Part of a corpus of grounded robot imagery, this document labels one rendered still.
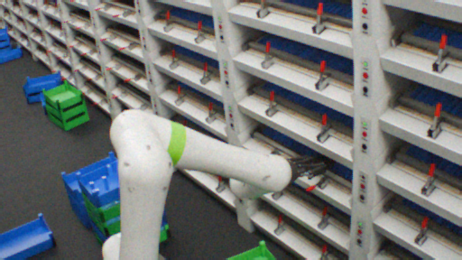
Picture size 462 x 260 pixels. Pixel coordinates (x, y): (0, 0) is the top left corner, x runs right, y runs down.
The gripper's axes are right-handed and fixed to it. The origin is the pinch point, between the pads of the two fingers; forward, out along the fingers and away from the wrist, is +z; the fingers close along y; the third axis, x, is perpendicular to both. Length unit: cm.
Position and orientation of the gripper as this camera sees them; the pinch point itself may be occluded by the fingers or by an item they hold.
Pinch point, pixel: (324, 161)
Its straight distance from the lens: 183.6
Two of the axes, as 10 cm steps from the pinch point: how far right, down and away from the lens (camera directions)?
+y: -5.9, -3.3, 7.4
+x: -0.7, 9.3, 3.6
